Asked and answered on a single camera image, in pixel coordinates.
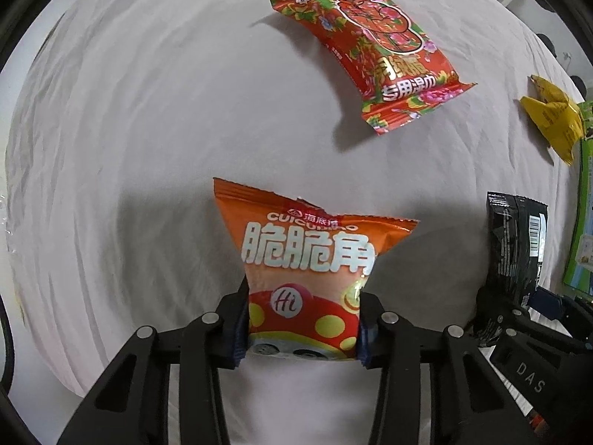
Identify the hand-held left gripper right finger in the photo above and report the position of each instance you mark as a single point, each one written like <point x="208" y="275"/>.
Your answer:
<point x="364" y="336"/>

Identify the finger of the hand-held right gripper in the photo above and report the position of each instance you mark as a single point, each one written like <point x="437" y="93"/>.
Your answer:
<point x="495" y="322"/>
<point x="549" y="305"/>

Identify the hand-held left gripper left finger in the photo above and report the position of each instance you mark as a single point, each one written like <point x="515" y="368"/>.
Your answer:
<point x="241" y="329"/>

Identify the black snack packet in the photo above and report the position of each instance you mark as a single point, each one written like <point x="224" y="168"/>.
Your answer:
<point x="516" y="250"/>

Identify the orange snack packet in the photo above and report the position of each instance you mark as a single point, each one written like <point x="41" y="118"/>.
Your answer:
<point x="305" y="259"/>

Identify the green snack packet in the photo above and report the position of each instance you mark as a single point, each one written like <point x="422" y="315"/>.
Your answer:
<point x="583" y="204"/>

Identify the yellow snack packet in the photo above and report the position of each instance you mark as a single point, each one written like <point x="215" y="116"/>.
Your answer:
<point x="553" y="118"/>

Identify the white bed sheet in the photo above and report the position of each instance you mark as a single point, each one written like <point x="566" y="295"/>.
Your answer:
<point x="139" y="171"/>

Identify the red floral wet wipes packet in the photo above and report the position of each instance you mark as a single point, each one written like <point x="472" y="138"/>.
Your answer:
<point x="370" y="41"/>

